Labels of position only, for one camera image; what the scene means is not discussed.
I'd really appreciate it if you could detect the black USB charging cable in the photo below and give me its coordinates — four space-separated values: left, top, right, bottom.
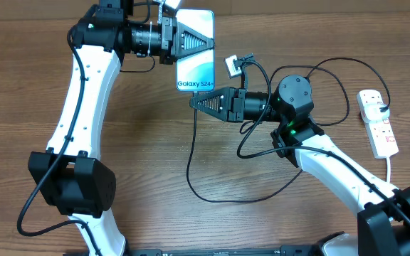
185 57 391 204

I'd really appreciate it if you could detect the blue screen Galaxy smartphone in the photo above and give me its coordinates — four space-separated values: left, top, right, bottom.
176 9 215 92

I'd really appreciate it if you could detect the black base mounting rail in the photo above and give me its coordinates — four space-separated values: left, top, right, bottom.
62 245 380 256

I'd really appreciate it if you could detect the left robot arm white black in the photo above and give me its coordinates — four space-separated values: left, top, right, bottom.
28 1 215 255

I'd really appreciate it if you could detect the white power strip cord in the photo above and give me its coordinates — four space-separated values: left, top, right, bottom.
384 156 393 184

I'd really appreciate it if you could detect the white charger plug adapter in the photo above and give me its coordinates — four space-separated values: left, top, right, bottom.
361 103 390 124

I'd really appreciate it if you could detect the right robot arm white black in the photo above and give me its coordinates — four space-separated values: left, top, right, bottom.
190 75 410 255

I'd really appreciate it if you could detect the white power strip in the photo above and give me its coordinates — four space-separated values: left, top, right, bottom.
357 90 399 159

